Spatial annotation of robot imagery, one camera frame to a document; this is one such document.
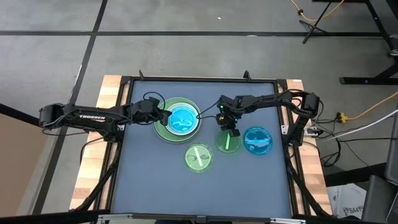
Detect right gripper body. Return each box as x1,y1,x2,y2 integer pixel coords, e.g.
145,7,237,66
216,95,248,125

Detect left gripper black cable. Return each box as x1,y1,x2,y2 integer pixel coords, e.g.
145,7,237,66
142,91,167,110

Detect blue-grey table mat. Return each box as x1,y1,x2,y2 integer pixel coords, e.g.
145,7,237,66
111,80,293,218

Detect yellow extension cable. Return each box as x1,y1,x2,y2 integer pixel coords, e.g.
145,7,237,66
335,91,398,123
289,0,346,22

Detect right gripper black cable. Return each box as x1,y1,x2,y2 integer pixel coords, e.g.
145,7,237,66
195,99,222,121

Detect black floor cables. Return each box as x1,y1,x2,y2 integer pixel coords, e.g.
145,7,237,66
310,118,389,169

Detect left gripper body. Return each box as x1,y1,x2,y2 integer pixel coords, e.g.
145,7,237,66
129,96,163,125

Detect black table frame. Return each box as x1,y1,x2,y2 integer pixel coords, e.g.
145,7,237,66
73,70,332,224

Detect large green plastic plate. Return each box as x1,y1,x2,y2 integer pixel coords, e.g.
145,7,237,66
153,97,202,144

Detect white printed box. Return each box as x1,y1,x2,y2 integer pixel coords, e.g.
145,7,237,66
326,182,368,220

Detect white power adapter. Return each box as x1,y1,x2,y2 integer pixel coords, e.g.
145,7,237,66
304,126,324,138

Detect black desk base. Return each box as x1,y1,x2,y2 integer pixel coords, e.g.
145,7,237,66
323,161,389,187

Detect transparent blue plastic plate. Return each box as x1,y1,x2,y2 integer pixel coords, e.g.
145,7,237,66
169,105,197,134
243,126,274,156

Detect transparent green plastic plate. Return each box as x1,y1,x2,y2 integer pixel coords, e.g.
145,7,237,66
215,129,243,154
183,142,215,174

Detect grey chair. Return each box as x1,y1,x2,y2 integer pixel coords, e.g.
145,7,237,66
362,105,398,224

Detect white floor cable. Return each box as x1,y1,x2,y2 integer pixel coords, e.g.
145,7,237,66
320,108,398,141

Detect brown partition panel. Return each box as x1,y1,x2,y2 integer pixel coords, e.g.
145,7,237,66
0,104,49,218

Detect thin black tripod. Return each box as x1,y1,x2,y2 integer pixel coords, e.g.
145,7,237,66
298,0,332,44

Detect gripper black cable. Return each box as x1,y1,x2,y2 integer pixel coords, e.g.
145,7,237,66
195,99,222,121
142,91,167,110

